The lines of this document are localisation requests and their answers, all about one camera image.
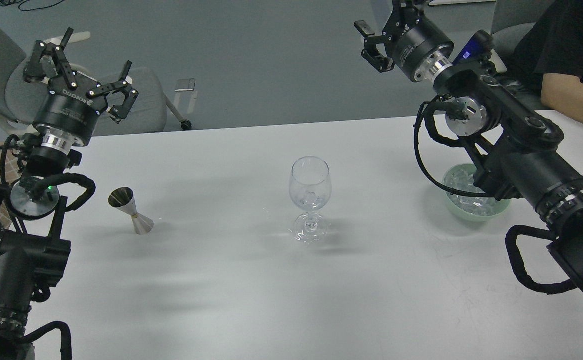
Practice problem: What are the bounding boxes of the black floor cables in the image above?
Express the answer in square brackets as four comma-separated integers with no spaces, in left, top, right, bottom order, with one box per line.
[0,0,67,15]

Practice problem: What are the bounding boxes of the steel cocktail jigger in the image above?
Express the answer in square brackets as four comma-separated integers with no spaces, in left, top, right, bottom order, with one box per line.
[108,187,155,235]

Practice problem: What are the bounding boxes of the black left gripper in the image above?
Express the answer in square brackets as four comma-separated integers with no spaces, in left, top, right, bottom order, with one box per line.
[22,27,139,151]

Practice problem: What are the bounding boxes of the grey office chair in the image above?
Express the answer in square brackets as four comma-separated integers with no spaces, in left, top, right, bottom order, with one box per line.
[0,28,191,137]

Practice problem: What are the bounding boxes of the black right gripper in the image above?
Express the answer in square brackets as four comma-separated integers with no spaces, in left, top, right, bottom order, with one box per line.
[354,0,455,83]

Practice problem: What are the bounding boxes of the green bowl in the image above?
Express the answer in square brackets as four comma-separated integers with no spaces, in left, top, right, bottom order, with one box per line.
[442,164,513,223]

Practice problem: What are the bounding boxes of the clear wine glass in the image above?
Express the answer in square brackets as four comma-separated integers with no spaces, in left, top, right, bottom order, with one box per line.
[288,156,332,243]

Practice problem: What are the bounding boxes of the white office chair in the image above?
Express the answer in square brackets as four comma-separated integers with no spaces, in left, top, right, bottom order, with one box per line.
[492,0,570,103]

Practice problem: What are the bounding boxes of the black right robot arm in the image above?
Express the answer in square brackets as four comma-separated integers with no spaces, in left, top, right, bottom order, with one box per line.
[354,0,583,296]

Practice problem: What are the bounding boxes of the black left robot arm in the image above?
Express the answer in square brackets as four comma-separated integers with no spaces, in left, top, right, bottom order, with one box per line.
[0,28,139,360]

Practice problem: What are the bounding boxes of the seated person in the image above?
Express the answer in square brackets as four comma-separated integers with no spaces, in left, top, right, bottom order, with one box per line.
[506,0,583,124]

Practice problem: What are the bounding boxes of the pile of ice cubes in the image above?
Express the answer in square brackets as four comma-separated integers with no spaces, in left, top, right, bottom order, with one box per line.
[445,169,506,216]

